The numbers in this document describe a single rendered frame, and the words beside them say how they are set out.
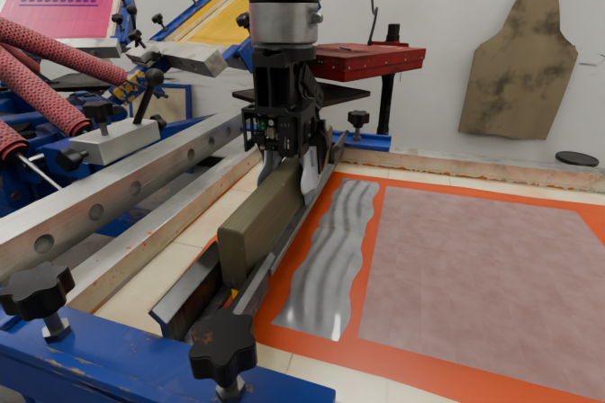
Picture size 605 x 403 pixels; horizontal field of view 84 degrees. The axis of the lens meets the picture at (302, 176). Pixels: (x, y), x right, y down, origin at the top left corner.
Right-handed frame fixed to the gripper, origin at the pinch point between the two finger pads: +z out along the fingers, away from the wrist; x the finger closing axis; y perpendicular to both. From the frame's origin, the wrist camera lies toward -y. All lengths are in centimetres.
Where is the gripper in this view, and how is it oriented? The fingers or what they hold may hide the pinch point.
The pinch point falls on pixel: (293, 192)
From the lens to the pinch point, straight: 48.5
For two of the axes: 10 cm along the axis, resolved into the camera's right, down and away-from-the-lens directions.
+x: 9.5, 1.3, -2.7
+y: -3.0, 4.2, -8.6
